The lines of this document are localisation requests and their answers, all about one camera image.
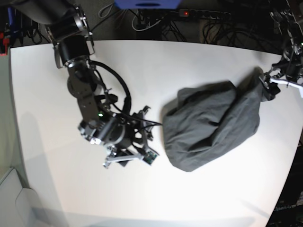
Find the dark grey t-shirt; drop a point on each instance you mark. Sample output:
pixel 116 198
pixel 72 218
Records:
pixel 209 121

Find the red clamp at table corner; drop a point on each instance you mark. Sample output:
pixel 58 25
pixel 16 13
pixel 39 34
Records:
pixel 4 44

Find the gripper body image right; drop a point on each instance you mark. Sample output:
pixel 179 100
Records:
pixel 289 73

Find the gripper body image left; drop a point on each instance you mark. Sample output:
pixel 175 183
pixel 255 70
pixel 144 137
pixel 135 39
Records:
pixel 125 140

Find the blue box at top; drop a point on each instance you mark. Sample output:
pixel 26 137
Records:
pixel 147 4

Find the black power strip red light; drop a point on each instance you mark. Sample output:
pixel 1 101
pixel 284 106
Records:
pixel 204 14

